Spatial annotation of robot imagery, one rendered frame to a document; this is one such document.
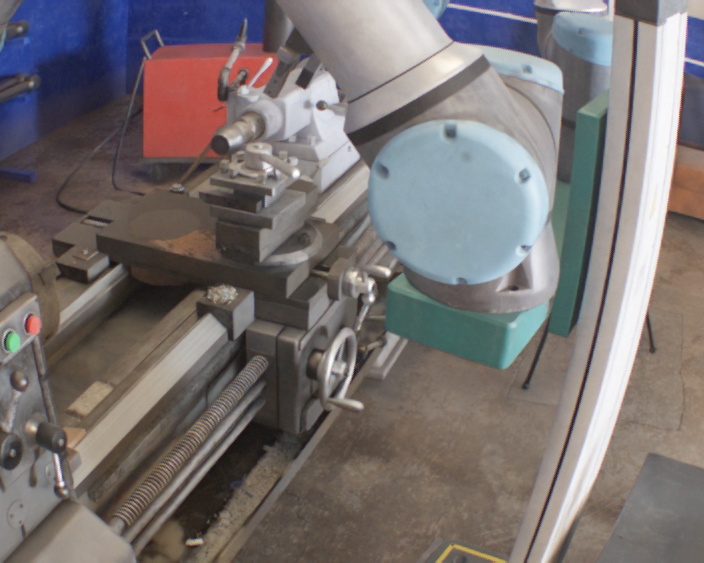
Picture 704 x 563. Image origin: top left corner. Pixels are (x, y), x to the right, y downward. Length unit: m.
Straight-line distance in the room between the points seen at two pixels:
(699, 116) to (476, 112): 4.57
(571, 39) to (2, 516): 1.21
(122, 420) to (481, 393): 1.85
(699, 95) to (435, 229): 4.56
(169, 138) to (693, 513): 4.02
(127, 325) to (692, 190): 3.74
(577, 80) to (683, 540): 0.85
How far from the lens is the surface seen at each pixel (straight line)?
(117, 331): 2.16
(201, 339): 1.89
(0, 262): 1.23
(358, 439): 2.94
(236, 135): 2.29
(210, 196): 1.97
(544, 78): 0.86
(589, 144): 0.96
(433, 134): 0.66
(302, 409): 2.10
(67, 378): 1.99
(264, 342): 2.00
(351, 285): 2.03
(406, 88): 0.68
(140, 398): 1.71
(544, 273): 0.94
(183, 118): 4.86
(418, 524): 2.62
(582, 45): 1.29
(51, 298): 1.53
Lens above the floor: 1.84
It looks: 27 degrees down
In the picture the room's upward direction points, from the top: 2 degrees clockwise
